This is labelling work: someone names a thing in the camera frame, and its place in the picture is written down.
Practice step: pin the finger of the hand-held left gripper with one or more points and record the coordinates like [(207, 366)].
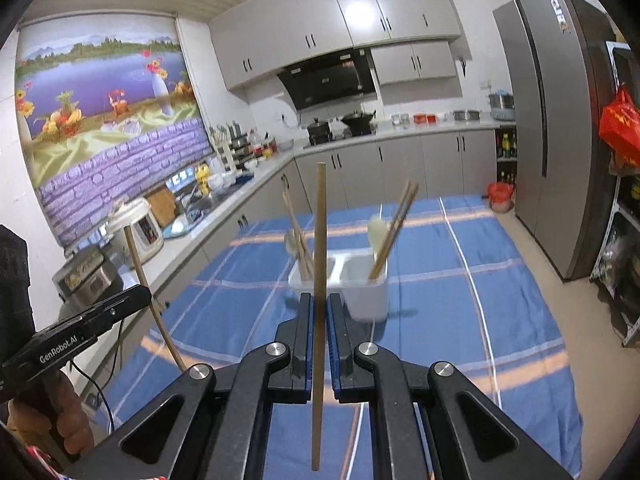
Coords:
[(125, 302)]

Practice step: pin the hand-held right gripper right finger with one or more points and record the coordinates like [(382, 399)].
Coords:
[(331, 350)]

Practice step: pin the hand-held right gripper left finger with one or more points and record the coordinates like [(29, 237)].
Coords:
[(310, 340)]

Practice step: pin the light wooden chopstick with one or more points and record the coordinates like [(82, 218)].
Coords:
[(389, 229), (167, 335), (398, 225), (296, 237), (320, 220), (305, 255)]

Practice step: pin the white plastic utensil holder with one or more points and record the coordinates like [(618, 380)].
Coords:
[(367, 295)]

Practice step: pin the person's left hand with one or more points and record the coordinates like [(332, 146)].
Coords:
[(75, 420)]

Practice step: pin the silver countertop appliance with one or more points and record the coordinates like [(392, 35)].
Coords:
[(85, 275)]

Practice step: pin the white rice cooker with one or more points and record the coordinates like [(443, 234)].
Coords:
[(140, 230)]

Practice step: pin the grey spoon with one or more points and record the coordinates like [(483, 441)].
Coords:
[(291, 242)]

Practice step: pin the wooden cutting board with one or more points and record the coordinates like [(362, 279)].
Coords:
[(162, 207)]

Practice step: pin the blue plaid tablecloth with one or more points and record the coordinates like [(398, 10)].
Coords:
[(450, 310)]

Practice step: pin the cream plastic spoon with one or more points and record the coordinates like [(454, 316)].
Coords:
[(377, 232)]

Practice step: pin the yellow bottle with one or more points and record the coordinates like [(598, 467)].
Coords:
[(203, 177)]

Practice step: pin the dish rack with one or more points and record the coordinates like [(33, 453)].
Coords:
[(232, 147)]

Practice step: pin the grey kitchen base cabinets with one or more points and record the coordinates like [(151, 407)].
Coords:
[(400, 170)]

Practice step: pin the black cooking pot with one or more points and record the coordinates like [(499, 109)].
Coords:
[(320, 130)]

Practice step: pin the black wok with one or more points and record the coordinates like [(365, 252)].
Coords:
[(359, 121)]

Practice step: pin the red floor bag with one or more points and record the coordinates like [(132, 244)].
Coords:
[(501, 197)]

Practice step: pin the red dish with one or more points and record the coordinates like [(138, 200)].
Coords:
[(425, 118)]

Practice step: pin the black range hood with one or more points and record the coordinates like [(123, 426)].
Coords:
[(325, 82)]

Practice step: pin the shelf of bottles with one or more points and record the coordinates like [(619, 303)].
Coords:
[(506, 145)]

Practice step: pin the steel steamer pot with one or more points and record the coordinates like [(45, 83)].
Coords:
[(501, 105)]

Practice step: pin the white metal shelf rack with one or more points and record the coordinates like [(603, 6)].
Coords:
[(631, 334)]

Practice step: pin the grey refrigerator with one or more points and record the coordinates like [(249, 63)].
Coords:
[(550, 135)]

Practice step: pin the white upper kitchen cabinets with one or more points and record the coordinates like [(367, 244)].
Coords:
[(325, 15)]

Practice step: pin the red plastic bag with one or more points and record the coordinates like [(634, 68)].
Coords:
[(620, 122)]

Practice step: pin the landscape wall poster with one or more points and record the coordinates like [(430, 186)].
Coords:
[(100, 85)]

